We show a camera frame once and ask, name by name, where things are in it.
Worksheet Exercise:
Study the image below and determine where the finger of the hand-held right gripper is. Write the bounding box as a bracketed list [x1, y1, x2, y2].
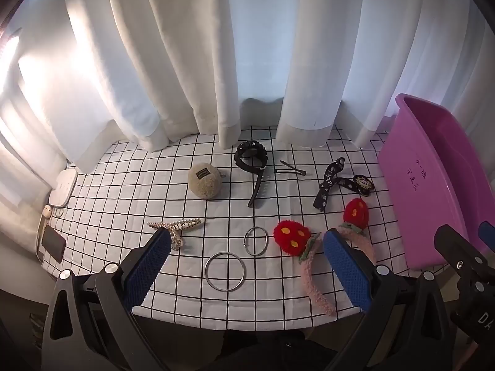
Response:
[478, 220, 495, 256]
[433, 224, 489, 279]

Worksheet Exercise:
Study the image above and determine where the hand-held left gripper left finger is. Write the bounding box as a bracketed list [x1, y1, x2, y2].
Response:
[41, 227, 173, 371]

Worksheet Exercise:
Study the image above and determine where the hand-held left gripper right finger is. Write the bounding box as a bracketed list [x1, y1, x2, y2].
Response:
[323, 229, 476, 371]

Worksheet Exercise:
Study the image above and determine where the large silver bangle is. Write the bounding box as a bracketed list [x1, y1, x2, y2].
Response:
[204, 252, 247, 293]

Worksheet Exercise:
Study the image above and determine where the pink fuzzy strawberry headband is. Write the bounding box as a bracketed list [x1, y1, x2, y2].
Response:
[274, 198, 377, 316]

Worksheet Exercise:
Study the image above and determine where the pink plastic basin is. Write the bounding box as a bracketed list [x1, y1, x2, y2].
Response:
[377, 93, 495, 272]

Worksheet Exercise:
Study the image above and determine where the black scalloped badge clip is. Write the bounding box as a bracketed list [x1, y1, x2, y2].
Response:
[351, 175, 375, 198]

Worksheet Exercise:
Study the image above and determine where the black polka dot ribbon bow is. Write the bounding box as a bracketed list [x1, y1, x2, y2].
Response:
[314, 157, 354, 211]

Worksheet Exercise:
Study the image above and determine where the small silver bangle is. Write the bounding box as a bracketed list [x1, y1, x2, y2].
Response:
[243, 226, 269, 256]

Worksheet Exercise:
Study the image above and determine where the beige fuzzy pompom hair tie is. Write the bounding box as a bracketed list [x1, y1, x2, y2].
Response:
[187, 163, 226, 201]

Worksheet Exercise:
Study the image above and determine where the white black-grid tablecloth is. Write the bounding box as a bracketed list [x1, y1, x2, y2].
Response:
[41, 126, 422, 333]

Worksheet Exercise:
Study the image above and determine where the black smartphone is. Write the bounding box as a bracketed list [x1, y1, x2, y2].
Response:
[41, 227, 67, 263]

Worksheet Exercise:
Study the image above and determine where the dark metal hair pin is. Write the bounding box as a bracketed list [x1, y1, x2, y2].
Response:
[274, 160, 308, 177]

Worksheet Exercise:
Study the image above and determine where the white power strip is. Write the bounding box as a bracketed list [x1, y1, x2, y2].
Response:
[49, 169, 78, 208]

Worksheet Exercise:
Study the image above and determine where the black toothed hair clip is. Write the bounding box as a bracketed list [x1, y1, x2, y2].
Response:
[247, 167, 268, 209]

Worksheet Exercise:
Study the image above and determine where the black wrist watch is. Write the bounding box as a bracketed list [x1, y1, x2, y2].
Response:
[234, 140, 270, 172]

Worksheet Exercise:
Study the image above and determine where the white sheer curtain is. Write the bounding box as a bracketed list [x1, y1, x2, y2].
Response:
[0, 0, 495, 211]

